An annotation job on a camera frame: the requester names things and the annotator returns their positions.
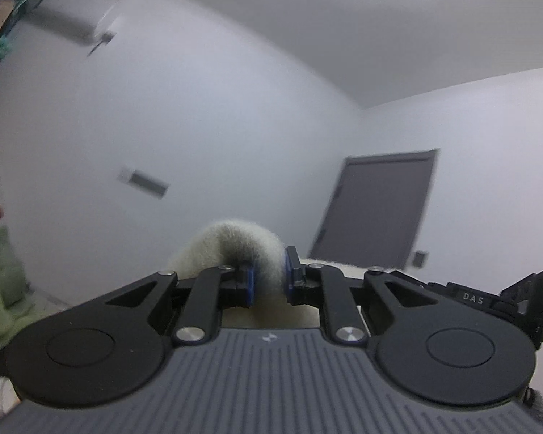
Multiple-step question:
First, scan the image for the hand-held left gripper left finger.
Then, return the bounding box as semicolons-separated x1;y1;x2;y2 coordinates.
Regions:
104;264;256;345

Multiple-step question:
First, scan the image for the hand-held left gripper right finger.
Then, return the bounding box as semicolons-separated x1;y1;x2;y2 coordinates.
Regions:
284;246;435;345

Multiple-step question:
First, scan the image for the white fleece garment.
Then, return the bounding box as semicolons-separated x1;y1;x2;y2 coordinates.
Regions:
167;218;424;331

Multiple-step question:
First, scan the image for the grey door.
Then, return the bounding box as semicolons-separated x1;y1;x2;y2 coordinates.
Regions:
308;148;439;268

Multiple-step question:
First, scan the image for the green fleece cloth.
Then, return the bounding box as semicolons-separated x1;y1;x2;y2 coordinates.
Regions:
0;221;33;353

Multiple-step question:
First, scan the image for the white air conditioner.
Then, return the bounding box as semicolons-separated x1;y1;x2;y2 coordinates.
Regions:
24;0;119;51

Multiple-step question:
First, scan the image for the wall switch panel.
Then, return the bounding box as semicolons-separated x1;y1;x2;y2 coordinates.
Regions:
118;166;169;198

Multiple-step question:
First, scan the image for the air conditioner wall socket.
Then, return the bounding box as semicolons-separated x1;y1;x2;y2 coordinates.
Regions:
87;31;117;58

